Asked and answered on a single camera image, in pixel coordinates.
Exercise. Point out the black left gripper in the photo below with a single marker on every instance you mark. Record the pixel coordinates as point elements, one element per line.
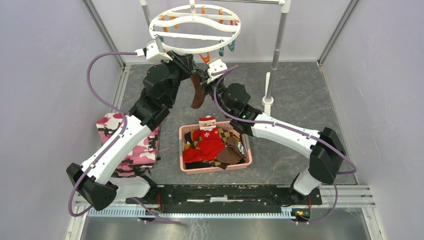
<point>184,63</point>

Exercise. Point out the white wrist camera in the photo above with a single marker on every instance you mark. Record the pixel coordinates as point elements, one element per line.
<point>215,70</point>
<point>154,52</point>

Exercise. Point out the brown striped-cuff sock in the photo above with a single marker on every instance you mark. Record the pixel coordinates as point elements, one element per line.
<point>199,96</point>

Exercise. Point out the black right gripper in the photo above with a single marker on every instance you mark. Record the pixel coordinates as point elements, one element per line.
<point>205,85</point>

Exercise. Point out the white metal drying rack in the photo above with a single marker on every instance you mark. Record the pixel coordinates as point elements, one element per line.
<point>267,99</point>

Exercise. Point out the pink camouflage folded garment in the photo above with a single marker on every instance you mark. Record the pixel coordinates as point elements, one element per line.
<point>141,158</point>

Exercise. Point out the red santa sock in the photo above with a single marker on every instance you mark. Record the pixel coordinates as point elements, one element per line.
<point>203,144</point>

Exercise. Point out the argyle patterned sock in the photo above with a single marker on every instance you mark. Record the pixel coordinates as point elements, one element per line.
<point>225,134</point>

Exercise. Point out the teal front clip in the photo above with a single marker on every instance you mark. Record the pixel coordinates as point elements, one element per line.
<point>221,51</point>

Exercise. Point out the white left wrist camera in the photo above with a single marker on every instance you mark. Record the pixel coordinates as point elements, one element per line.
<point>154,52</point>

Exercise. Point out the orange front clip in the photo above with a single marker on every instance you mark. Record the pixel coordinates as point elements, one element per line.
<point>206,58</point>

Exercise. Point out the white round clip hanger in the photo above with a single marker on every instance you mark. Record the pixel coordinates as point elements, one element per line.
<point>196,28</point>

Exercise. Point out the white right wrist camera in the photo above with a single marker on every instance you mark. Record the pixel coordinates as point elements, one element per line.
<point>215,70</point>

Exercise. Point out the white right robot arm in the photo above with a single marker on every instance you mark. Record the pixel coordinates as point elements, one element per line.
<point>323,148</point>

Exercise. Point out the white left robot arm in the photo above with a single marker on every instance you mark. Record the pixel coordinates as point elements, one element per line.
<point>92,179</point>

